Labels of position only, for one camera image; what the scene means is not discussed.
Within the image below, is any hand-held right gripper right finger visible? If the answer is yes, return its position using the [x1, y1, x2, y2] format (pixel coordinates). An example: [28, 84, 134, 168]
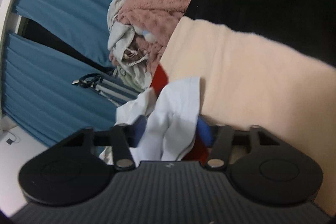
[198, 119, 282, 170]

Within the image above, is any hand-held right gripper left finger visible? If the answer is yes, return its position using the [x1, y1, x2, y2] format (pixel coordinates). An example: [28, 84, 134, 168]
[62, 115, 147, 171]

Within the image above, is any light blue shirt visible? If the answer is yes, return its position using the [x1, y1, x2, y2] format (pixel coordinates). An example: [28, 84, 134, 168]
[99, 77, 201, 164]

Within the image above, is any green flower print blanket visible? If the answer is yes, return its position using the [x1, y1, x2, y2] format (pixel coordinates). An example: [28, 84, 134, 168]
[115, 69, 149, 90]

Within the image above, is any striped red black cream blanket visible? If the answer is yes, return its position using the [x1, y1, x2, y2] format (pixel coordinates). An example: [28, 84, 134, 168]
[150, 0, 336, 216]

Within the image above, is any blue white plush toy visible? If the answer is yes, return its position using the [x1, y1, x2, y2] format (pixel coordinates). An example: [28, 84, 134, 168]
[142, 30, 155, 42]

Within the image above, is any grey hoodie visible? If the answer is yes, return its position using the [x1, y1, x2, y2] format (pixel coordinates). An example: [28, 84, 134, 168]
[108, 22, 153, 90]

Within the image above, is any pink fleece blanket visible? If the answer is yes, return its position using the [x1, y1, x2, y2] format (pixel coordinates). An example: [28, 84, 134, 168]
[109, 0, 198, 83]

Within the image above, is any beige garment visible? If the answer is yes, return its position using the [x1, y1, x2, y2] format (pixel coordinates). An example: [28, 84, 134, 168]
[107, 0, 137, 25]

